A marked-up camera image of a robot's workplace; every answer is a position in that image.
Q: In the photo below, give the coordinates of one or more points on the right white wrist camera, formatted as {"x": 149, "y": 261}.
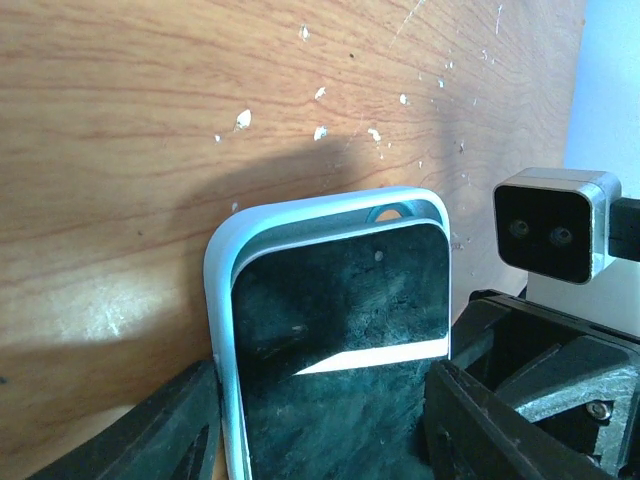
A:
{"x": 577, "y": 236}

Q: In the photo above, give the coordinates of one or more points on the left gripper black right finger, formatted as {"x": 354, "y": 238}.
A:
{"x": 472, "y": 434}

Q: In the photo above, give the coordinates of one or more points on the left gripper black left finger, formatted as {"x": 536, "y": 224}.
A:
{"x": 173, "y": 434}

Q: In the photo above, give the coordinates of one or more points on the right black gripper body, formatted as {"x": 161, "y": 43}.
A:
{"x": 574, "y": 379}

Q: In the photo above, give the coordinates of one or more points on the light blue phone case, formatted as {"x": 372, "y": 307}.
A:
{"x": 291, "y": 223}

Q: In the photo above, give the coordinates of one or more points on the light blue phone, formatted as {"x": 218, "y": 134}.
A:
{"x": 333, "y": 342}

